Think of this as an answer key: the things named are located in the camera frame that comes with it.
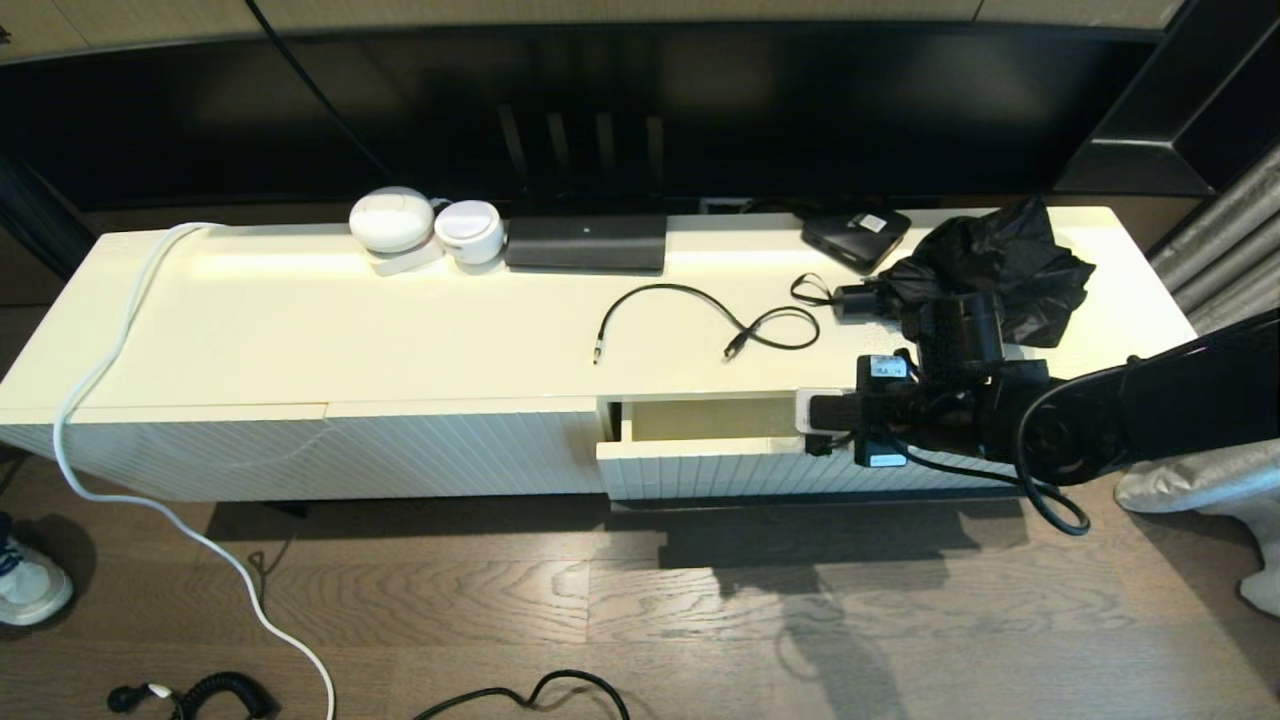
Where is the white fluted drawer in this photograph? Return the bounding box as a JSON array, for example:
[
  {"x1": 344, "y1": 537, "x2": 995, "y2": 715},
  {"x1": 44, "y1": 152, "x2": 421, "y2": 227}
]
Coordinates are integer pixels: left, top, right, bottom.
[{"x1": 596, "y1": 396, "x2": 1021, "y2": 501}]

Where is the black umbrella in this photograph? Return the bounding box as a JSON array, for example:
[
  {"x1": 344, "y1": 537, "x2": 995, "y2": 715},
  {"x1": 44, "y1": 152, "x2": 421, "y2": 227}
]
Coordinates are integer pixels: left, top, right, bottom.
[{"x1": 790, "y1": 195, "x2": 1096, "y2": 351}]

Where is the white TV cabinet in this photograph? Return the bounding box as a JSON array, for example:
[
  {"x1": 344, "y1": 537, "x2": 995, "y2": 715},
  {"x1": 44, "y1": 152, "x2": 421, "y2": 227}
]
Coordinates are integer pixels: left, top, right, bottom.
[{"x1": 0, "y1": 205, "x2": 1201, "y2": 504}]

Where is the black box with white label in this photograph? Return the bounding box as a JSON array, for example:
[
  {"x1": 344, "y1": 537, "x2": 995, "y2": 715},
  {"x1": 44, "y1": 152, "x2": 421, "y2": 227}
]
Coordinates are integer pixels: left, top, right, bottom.
[{"x1": 801, "y1": 205, "x2": 913, "y2": 276}]

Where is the black television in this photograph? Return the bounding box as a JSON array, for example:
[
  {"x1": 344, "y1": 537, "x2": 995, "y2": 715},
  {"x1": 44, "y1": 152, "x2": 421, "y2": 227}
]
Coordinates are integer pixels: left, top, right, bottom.
[{"x1": 0, "y1": 22, "x2": 1173, "y2": 214}]

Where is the black router with antennas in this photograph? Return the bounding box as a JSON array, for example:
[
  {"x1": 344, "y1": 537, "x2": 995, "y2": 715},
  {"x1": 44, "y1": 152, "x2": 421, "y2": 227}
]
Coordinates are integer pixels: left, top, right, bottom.
[{"x1": 498, "y1": 103, "x2": 669, "y2": 275}]

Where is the grey curtain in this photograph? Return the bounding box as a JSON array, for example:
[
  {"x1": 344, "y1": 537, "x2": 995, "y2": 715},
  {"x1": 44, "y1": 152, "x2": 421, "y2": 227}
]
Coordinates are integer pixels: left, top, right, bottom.
[{"x1": 1112, "y1": 140, "x2": 1280, "y2": 621}]

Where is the black shelf unit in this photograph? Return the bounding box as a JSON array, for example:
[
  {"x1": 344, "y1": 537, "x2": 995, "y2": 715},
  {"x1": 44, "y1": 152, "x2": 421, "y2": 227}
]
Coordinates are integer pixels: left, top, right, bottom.
[
  {"x1": 0, "y1": 155, "x2": 101, "y2": 286},
  {"x1": 1050, "y1": 0, "x2": 1280, "y2": 198}
]

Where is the small white round device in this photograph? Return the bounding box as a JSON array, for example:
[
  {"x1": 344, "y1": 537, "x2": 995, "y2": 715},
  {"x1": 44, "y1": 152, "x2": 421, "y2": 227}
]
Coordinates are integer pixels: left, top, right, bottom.
[{"x1": 435, "y1": 200, "x2": 507, "y2": 266}]

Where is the white flat device base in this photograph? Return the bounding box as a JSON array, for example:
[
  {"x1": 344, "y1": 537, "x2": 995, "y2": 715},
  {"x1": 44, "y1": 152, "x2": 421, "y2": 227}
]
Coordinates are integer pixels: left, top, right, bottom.
[{"x1": 368, "y1": 243, "x2": 446, "y2": 278}]

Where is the large white dome device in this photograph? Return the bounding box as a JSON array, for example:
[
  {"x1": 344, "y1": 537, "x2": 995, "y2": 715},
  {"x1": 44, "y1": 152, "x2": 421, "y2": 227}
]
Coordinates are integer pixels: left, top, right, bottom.
[{"x1": 349, "y1": 186, "x2": 437, "y2": 255}]

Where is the white sneaker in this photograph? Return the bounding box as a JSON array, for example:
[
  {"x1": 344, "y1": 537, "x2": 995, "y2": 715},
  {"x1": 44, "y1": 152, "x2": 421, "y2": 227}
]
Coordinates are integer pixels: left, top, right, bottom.
[{"x1": 0, "y1": 512, "x2": 76, "y2": 628}]

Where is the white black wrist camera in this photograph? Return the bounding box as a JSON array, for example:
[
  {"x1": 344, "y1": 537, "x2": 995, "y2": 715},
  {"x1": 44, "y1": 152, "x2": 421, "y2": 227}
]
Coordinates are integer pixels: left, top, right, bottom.
[{"x1": 796, "y1": 387, "x2": 869, "y2": 438}]

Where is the short black cable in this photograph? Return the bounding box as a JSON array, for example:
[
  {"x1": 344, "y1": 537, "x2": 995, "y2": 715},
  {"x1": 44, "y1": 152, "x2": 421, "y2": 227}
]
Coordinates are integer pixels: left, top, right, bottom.
[{"x1": 593, "y1": 284, "x2": 821, "y2": 366}]

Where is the long black floor cable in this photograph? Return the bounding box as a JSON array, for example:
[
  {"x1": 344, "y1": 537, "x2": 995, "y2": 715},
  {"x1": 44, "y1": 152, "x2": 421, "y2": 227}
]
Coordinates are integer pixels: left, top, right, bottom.
[{"x1": 415, "y1": 670, "x2": 631, "y2": 720}]

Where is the black coiled cable with plug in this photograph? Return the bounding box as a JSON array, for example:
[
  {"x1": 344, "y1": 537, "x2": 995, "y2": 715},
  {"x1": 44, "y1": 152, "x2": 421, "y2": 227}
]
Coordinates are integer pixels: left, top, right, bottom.
[{"x1": 107, "y1": 672, "x2": 279, "y2": 720}]

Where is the thin black hanging cable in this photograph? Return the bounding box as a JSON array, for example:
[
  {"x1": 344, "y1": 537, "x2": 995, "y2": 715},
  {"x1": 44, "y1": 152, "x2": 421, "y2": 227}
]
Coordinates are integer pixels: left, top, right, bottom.
[{"x1": 245, "y1": 0, "x2": 396, "y2": 181}]

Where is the white power cable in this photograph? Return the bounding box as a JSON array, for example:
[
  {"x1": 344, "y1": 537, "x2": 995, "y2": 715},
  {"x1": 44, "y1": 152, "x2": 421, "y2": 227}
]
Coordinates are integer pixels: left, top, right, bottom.
[{"x1": 53, "y1": 222, "x2": 336, "y2": 720}]

